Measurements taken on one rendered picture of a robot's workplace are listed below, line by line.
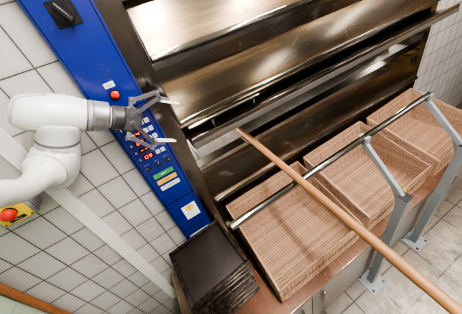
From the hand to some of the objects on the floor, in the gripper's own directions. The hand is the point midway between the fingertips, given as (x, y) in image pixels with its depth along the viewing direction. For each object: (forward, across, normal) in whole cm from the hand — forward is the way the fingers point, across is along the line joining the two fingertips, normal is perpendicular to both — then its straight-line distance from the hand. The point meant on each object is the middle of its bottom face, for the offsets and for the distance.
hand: (173, 121), depth 77 cm
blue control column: (+86, +102, -127) cm, 184 cm away
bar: (+134, +100, +28) cm, 169 cm away
